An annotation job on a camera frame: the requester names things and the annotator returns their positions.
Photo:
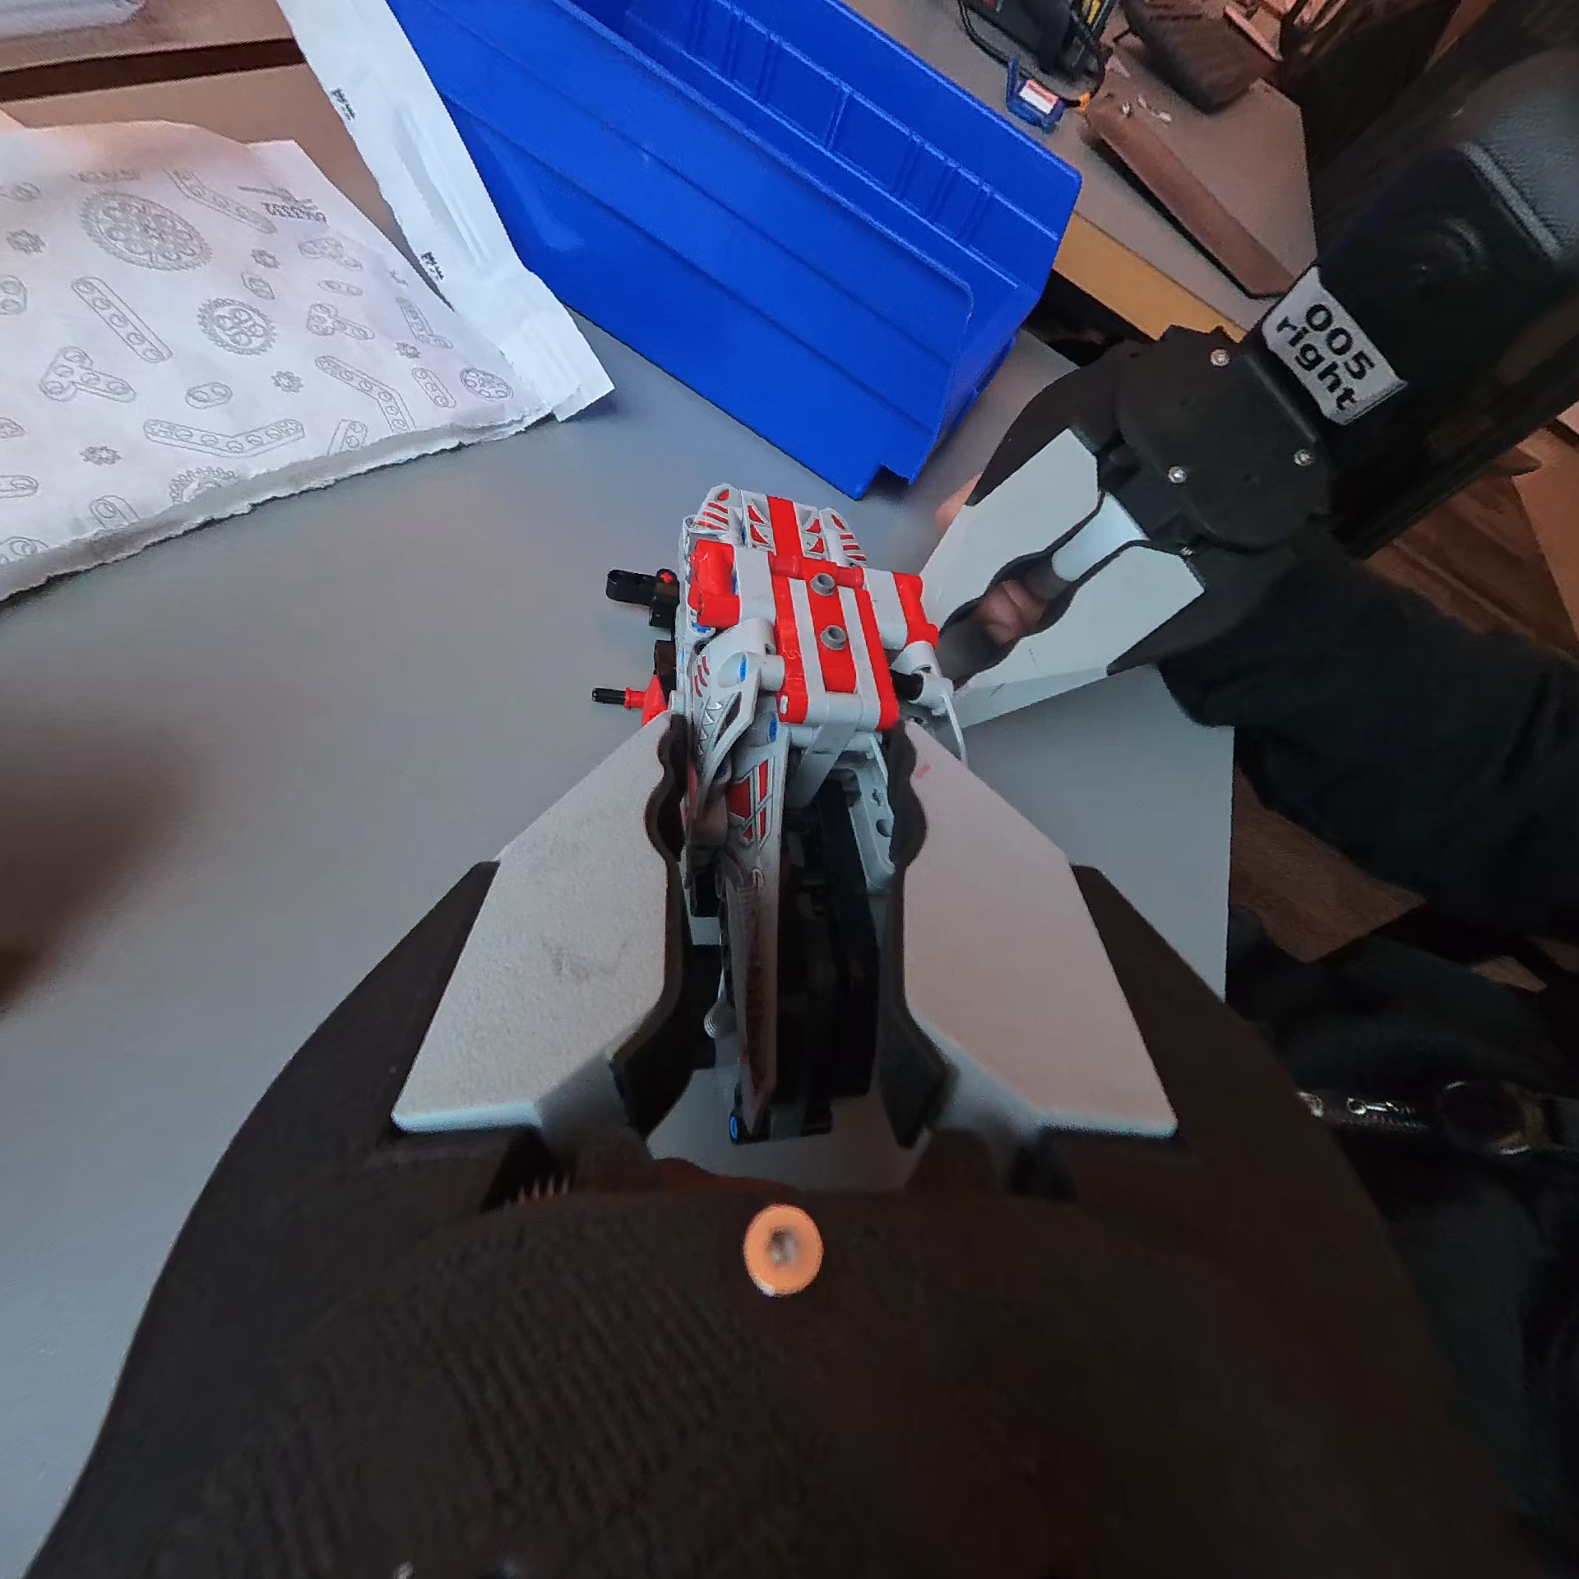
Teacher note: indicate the blue plastic bin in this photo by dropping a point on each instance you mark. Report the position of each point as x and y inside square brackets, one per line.
[764, 208]

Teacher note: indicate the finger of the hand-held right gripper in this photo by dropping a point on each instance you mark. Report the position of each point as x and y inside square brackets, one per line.
[1085, 634]
[1024, 499]

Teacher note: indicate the person's right hand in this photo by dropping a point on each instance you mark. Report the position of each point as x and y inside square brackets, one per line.
[1010, 608]

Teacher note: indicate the brown wooden board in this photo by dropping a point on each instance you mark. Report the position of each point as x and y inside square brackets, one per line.
[1190, 180]

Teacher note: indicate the gear printed white paper bag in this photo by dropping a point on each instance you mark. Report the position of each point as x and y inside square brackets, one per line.
[208, 357]

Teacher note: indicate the plain white paper bag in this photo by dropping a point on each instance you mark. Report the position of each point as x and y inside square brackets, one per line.
[481, 257]

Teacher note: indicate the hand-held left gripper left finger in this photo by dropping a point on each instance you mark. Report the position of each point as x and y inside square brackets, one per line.
[549, 961]

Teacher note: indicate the person's right forearm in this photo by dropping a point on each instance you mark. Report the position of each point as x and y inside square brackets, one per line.
[1381, 728]

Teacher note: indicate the small blue box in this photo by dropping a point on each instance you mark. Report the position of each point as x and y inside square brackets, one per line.
[1033, 99]

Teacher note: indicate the red and grey lego model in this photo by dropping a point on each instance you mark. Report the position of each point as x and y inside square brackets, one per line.
[788, 641]

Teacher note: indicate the black electronic device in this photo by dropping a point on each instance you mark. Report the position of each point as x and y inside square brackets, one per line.
[1049, 27]

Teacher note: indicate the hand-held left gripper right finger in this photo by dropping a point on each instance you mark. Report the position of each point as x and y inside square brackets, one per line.
[1024, 975]

